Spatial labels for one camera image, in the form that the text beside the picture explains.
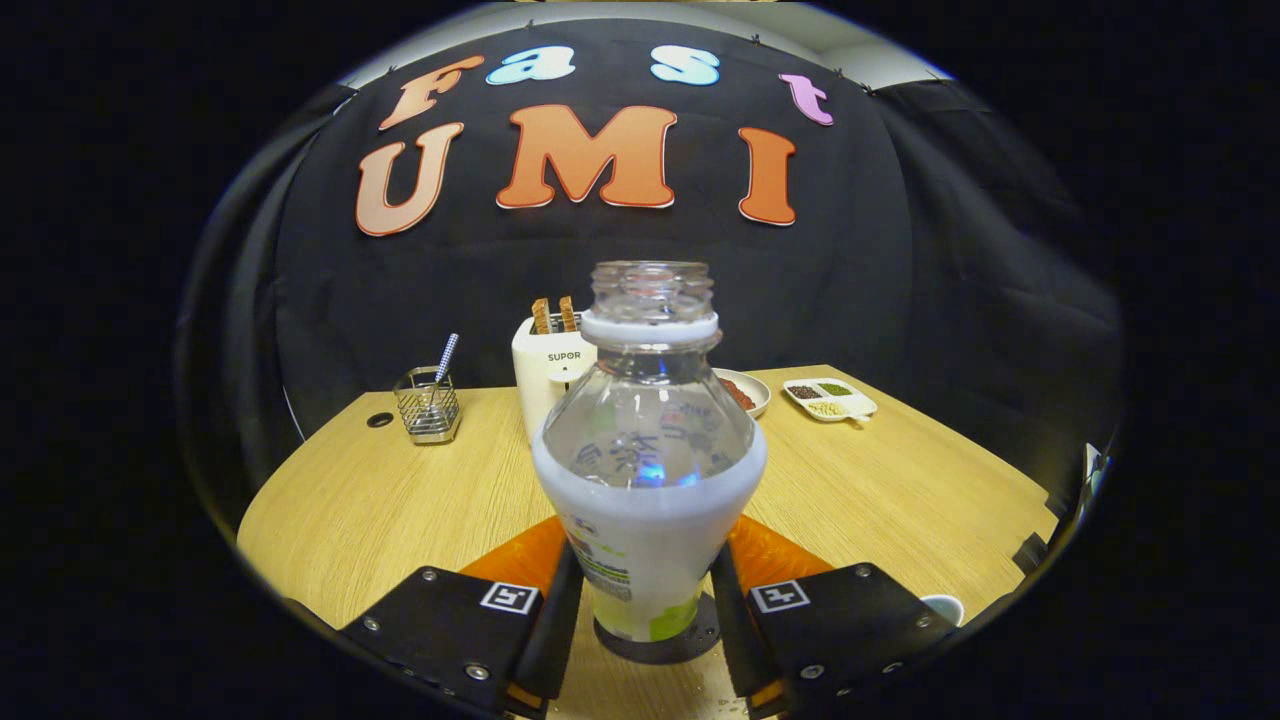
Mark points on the striped straw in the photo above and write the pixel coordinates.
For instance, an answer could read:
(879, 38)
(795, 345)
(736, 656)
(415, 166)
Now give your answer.
(446, 355)

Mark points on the white toaster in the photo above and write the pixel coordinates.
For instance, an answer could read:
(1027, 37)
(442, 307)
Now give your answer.
(545, 390)

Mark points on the wooden table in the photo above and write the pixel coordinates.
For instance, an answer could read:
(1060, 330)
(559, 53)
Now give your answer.
(400, 500)

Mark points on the black table clamp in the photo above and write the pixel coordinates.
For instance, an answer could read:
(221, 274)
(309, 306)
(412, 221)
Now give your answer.
(1030, 553)

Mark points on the white plate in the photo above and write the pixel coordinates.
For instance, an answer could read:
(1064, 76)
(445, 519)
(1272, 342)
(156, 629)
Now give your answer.
(760, 395)

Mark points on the black table grommet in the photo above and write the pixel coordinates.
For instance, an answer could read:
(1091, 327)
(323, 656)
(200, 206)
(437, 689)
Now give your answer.
(380, 419)

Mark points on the red food pieces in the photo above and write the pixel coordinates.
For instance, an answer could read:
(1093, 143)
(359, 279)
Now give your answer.
(740, 395)

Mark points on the brown toast slice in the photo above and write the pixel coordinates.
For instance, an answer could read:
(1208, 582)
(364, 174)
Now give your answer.
(568, 313)
(541, 316)

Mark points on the black backdrop cloth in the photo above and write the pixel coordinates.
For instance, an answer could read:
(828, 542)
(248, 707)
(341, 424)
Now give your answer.
(850, 280)

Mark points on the white divided dish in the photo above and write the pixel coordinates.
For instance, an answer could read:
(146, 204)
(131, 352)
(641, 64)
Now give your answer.
(830, 400)

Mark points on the clear plastic juice bottle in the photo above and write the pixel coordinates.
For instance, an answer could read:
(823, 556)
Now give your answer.
(645, 520)

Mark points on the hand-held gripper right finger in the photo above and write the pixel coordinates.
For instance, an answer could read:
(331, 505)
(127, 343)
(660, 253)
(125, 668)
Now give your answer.
(735, 640)

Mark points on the dark round coaster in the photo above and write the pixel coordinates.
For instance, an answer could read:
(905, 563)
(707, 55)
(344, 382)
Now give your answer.
(700, 640)

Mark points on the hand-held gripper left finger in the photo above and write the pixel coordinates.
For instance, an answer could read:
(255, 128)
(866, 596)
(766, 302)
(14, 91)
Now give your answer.
(555, 640)

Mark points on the white cup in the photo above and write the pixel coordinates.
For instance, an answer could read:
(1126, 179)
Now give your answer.
(945, 608)

